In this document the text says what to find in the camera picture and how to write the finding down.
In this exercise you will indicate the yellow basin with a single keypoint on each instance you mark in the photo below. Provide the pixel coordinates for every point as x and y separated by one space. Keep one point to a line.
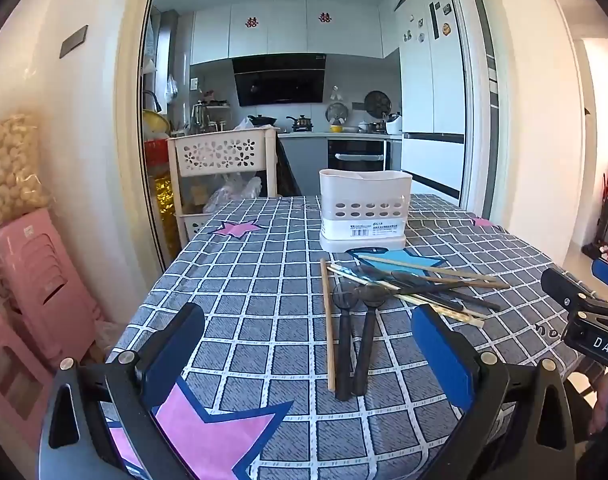
156 121

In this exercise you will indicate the light bamboo chopstick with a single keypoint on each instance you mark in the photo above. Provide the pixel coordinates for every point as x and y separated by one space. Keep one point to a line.
344 272

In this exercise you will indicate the red container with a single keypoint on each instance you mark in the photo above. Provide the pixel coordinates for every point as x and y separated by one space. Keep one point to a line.
157 156

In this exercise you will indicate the white plastic utensil holder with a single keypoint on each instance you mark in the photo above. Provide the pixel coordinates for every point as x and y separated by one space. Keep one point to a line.
364 225

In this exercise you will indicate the black cooking pot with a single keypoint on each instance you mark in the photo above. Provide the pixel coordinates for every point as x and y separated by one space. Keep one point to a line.
301 123

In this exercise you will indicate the black range hood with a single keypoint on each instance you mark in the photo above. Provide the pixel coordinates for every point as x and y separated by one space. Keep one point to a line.
279 80

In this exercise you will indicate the black spoon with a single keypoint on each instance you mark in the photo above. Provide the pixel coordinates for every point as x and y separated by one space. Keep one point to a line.
365 355
434 298
344 350
405 276

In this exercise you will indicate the clear plastic bag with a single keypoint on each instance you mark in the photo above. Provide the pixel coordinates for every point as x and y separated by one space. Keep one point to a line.
233 192

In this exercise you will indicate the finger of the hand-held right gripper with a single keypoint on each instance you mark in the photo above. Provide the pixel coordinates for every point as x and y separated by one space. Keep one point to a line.
559 287

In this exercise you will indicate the black wok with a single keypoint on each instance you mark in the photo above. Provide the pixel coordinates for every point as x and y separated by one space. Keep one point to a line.
262 120

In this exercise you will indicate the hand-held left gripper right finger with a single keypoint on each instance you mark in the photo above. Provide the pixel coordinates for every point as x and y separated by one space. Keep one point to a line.
441 355

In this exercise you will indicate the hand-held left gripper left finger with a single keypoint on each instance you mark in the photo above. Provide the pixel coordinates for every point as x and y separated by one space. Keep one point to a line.
171 355

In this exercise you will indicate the bag of white puffs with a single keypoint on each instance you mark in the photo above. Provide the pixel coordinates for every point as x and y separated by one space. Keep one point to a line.
16 170

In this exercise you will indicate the grey wall switch plate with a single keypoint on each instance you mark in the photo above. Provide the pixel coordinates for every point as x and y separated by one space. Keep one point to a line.
73 41

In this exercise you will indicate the gold foil package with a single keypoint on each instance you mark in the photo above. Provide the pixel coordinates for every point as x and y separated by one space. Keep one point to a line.
164 195

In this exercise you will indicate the white kitchen wall cabinets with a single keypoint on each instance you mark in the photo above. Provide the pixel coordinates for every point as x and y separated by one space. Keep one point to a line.
284 30

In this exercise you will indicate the red paper decoration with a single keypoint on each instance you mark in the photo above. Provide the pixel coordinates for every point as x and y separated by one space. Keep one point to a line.
251 22
326 17

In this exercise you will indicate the black built-in oven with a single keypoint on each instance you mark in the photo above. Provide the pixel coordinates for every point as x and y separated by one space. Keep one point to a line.
356 155

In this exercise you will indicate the white rice cooker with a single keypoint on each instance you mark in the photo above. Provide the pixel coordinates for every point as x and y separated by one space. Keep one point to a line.
394 124

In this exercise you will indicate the white plastic trolley rack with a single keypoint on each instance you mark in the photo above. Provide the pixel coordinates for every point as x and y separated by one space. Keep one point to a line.
218 150

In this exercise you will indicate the blue floral chopstick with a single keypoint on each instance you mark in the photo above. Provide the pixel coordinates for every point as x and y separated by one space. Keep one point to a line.
454 316

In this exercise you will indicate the white refrigerator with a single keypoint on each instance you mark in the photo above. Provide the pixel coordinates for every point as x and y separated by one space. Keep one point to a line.
429 85

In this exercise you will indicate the grey checked star tablecloth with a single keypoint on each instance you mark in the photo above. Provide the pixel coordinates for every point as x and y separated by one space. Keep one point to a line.
264 280

